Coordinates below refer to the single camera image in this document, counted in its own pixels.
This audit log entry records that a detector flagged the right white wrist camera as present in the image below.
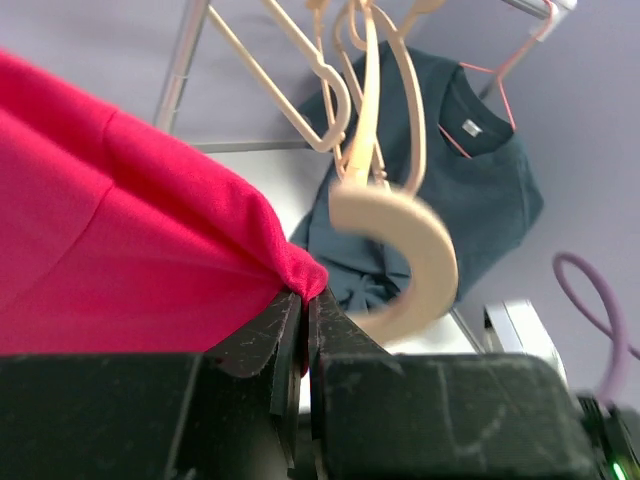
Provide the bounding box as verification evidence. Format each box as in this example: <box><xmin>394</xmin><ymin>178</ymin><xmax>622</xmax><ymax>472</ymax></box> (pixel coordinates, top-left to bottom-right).
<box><xmin>483</xmin><ymin>300</ymin><xmax>568</xmax><ymax>385</ymax></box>

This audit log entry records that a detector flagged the beige looped wooden hanger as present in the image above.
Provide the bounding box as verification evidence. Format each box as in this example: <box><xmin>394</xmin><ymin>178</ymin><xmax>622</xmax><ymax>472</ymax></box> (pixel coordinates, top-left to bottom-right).
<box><xmin>333</xmin><ymin>1</ymin><xmax>443</xmax><ymax>196</ymax></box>

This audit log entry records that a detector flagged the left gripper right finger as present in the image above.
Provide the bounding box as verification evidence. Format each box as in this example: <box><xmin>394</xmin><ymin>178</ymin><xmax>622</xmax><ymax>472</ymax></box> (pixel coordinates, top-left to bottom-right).
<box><xmin>308</xmin><ymin>292</ymin><xmax>598</xmax><ymax>479</ymax></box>

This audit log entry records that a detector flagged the pink wire hanger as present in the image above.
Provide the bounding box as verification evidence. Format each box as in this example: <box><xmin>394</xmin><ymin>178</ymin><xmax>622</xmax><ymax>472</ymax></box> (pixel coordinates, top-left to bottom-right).
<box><xmin>460</xmin><ymin>0</ymin><xmax>563</xmax><ymax>133</ymax></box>

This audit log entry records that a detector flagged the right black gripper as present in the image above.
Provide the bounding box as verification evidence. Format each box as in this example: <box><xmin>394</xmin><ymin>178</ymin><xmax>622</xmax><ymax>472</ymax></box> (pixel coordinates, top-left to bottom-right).
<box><xmin>577</xmin><ymin>395</ymin><xmax>639</xmax><ymax>480</ymax></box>

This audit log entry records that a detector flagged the dark teal t shirt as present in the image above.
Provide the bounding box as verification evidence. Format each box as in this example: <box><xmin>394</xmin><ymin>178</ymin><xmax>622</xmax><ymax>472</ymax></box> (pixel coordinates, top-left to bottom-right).
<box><xmin>291</xmin><ymin>49</ymin><xmax>544</xmax><ymax>312</ymax></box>

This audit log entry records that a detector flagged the wide beige wooden hanger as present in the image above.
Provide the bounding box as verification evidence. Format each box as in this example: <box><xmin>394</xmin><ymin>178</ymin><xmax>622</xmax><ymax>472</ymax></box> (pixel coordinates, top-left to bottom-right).
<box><xmin>327</xmin><ymin>0</ymin><xmax>460</xmax><ymax>346</ymax></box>

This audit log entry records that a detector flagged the thin beige plastic hanger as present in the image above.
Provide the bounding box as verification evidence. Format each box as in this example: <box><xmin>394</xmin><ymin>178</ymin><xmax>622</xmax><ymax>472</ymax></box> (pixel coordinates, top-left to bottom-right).
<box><xmin>207</xmin><ymin>1</ymin><xmax>351</xmax><ymax>152</ymax></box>

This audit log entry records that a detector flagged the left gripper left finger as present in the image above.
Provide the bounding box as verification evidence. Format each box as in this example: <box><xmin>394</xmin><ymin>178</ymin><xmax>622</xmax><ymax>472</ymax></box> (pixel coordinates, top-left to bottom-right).
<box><xmin>1</xmin><ymin>292</ymin><xmax>301</xmax><ymax>479</ymax></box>

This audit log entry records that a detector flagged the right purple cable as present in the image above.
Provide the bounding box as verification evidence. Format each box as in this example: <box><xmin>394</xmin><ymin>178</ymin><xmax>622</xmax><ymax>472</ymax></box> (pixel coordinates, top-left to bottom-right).
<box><xmin>551</xmin><ymin>251</ymin><xmax>640</xmax><ymax>406</ymax></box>

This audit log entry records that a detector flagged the slim beige wooden hanger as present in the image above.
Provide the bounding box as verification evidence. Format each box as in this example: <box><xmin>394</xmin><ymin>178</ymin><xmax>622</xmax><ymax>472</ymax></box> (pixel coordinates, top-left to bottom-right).
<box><xmin>332</xmin><ymin>1</ymin><xmax>389</xmax><ymax>189</ymax></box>

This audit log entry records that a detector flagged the red t shirt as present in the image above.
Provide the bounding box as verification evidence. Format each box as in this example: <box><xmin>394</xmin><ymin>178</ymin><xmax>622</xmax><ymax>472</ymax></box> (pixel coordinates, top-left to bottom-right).
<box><xmin>1</xmin><ymin>53</ymin><xmax>328</xmax><ymax>355</ymax></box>

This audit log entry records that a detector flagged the white clothes rack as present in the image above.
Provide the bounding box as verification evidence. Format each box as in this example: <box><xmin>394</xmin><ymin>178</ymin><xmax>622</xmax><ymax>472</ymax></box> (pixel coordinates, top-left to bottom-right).
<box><xmin>153</xmin><ymin>1</ymin><xmax>578</xmax><ymax>153</ymax></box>

